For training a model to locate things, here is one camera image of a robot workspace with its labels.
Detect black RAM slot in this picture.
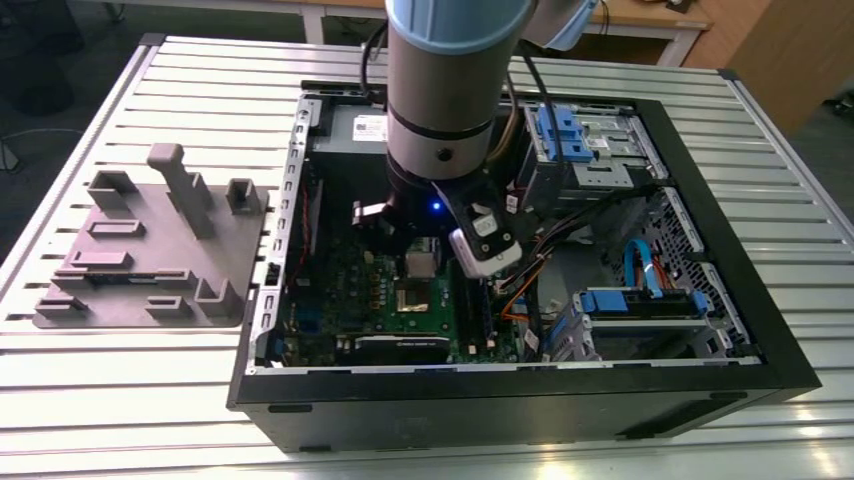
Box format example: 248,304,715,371
451,272,479,354

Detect metal optical drive cage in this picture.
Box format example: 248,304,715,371
516,102,668,216

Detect orange power wires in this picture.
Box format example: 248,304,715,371
496,279,536,324

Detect wooden desk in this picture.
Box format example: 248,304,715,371
292,0,715,69

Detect blue plastic drive latch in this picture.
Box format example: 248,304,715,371
538,107,596,164

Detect NVIDIA graphics card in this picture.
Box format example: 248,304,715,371
336,330,453,367

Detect red data cable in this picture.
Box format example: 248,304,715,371
650,252,679,294

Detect metal disk bay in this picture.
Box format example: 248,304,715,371
543,287,762,365

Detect black cable bundle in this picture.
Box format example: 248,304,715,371
496,184,672,296

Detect blue RAM slot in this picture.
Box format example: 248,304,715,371
473,277,501,351

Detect wooden cabinet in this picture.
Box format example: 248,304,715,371
683,0,854,137

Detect green motherboard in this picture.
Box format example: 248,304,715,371
276,219,528,369

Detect grey parts rack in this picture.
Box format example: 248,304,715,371
30,142,272,330

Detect grey power supply unit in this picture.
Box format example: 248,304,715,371
309,105,395,226

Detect blue data cable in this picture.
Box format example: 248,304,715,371
623,238,670,301

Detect black PC case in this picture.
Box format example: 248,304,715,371
224,79,823,455

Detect hard disk in blue carrier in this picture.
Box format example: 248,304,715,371
574,288,712,321

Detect black camera cable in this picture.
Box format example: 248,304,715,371
519,53,575,169
357,22,392,110

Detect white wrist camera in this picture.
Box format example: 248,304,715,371
447,199,523,280

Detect silver CPU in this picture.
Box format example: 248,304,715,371
404,251,440,280

